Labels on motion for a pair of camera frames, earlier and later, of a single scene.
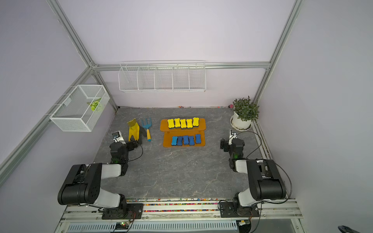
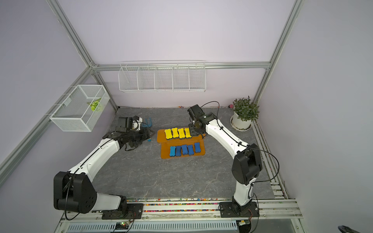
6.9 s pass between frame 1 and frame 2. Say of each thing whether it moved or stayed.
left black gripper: moved
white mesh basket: stayed
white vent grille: stayed
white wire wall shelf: stayed
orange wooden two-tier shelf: moved
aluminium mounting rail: stayed
